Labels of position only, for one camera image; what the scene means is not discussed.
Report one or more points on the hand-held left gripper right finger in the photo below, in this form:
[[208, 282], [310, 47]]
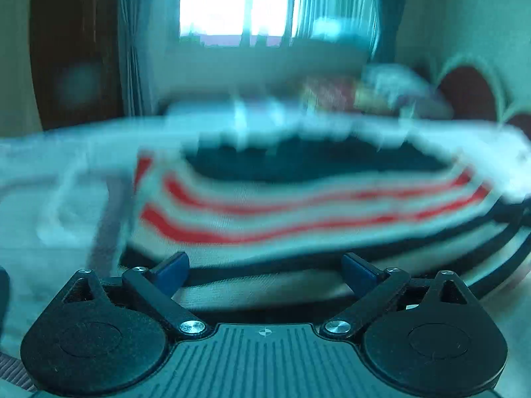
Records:
[[360, 271]]

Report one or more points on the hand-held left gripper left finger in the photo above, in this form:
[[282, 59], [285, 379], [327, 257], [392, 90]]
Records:
[[172, 272]]

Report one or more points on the striped knit sweater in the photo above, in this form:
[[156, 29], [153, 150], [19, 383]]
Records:
[[315, 211]]

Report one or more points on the patterned bed sheet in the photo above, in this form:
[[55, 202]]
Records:
[[45, 199]]

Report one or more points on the red printed pillow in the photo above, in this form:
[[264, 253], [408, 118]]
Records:
[[332, 93]]

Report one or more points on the striped pillow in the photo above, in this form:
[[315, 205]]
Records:
[[398, 85]]

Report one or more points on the red scalloped headboard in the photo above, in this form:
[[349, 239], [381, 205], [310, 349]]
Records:
[[468, 87]]

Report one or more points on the teal curtain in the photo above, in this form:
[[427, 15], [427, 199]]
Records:
[[392, 12], [143, 41]]

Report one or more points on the pale bundled cloth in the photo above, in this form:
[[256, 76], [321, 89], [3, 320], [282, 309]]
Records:
[[340, 29]]

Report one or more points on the dark wooden door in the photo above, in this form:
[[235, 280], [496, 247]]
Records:
[[74, 49]]

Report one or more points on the window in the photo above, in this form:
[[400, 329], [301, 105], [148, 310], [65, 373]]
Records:
[[236, 0]]

